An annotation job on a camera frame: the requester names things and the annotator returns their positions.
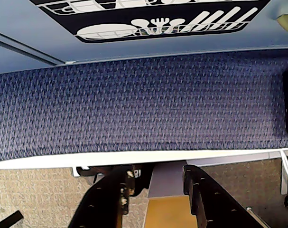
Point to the blue wooden toy kitchen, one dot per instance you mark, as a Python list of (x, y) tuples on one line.
[(39, 28)]

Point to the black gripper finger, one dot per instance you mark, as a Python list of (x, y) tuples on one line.
[(103, 204), (219, 204)]

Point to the blue textured floor mat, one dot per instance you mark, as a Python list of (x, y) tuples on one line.
[(143, 104)]

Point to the gray and yellow post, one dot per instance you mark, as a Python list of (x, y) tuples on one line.
[(167, 204)]

